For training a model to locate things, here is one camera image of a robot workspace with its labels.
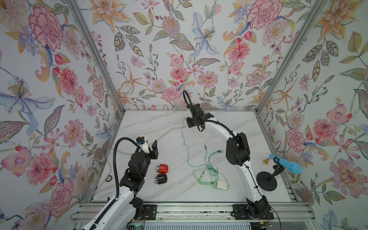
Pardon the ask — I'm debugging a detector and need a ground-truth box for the white charger teal cable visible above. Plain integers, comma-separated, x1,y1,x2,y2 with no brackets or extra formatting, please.
181,116,225,173

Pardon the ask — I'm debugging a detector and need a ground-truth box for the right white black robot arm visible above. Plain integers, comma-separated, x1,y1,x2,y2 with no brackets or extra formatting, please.
183,90,271,219

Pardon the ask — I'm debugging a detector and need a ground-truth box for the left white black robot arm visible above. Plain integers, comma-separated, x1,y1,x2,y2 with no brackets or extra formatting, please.
82,136,159,230

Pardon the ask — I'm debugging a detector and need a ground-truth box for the red electric shaver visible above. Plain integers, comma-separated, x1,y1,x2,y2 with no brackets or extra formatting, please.
156,164,169,174

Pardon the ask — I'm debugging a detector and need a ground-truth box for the black electric shaver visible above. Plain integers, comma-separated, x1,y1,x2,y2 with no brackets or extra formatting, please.
155,173,168,185

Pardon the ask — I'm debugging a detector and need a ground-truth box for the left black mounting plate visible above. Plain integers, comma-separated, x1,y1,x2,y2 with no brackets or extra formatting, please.
116,205,157,221

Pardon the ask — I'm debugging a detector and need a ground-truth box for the black mounting plate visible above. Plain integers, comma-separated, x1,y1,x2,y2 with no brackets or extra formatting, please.
231,204,274,220
116,205,157,221

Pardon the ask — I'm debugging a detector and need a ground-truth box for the blue microphone on stand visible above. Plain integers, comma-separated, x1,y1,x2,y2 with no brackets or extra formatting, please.
256,154,303,192

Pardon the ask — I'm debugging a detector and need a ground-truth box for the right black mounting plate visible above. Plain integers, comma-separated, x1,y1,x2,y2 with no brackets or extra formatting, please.
231,204,274,220

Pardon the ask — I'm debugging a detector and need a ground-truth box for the small round ring object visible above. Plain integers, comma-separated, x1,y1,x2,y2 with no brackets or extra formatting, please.
105,175,113,182

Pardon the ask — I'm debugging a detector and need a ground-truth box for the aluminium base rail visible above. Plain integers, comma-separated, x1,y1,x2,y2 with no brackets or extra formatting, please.
71,202,316,223

